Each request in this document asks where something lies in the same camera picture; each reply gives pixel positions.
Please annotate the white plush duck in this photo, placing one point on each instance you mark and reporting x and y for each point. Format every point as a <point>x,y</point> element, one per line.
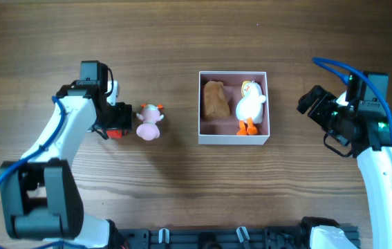
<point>249,109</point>

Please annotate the pink pig figurine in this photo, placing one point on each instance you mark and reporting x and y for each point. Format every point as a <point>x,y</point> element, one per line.
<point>149,116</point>

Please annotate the white cardboard box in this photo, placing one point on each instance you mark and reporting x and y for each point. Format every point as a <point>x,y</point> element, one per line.
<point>223,131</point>

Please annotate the red toy fire truck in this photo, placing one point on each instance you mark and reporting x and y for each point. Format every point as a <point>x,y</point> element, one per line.
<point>116,133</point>

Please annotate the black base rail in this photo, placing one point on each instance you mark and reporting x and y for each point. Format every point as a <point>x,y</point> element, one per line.
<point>272,237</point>

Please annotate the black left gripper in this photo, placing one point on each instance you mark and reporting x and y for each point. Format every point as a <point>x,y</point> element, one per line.
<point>124,117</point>

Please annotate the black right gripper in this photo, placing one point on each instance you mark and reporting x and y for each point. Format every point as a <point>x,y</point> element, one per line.
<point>325,99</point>

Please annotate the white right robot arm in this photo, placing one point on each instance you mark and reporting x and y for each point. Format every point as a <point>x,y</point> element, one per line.
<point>357,119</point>

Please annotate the brown plush toy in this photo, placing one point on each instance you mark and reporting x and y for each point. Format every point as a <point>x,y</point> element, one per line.
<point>215,104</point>

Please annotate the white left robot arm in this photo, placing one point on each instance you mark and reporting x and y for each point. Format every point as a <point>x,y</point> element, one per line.
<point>39,196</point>

